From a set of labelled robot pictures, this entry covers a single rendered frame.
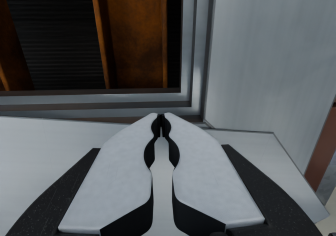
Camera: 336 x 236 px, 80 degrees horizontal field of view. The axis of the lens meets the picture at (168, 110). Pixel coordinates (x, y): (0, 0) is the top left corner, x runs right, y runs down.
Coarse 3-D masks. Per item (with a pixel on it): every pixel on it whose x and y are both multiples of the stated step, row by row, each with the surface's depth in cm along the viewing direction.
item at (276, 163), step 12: (276, 144) 15; (264, 156) 16; (276, 156) 16; (288, 156) 16; (264, 168) 16; (276, 168) 16; (288, 168) 17; (276, 180) 17; (288, 180) 17; (300, 180) 17; (288, 192) 18; (300, 192) 18; (312, 192) 18; (300, 204) 19
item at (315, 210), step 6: (312, 198) 18; (318, 198) 18; (312, 204) 19; (318, 204) 19; (306, 210) 19; (312, 210) 19; (318, 210) 19; (324, 210) 19; (312, 216) 20; (318, 216) 20; (324, 216) 20
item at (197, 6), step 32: (192, 0) 13; (192, 32) 14; (192, 64) 14; (0, 96) 15; (32, 96) 15; (64, 96) 15; (96, 96) 16; (128, 96) 16; (160, 96) 16; (192, 96) 15
